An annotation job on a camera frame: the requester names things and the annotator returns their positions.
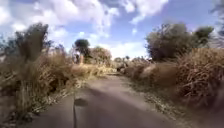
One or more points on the dark green tree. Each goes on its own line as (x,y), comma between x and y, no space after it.
(82,46)
(173,40)

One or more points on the grey asphalt path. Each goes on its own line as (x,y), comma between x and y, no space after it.
(106,106)

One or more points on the dry grass bank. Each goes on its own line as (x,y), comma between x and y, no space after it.
(196,73)
(36,76)

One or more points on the dark leafy bush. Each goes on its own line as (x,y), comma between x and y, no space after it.
(31,40)

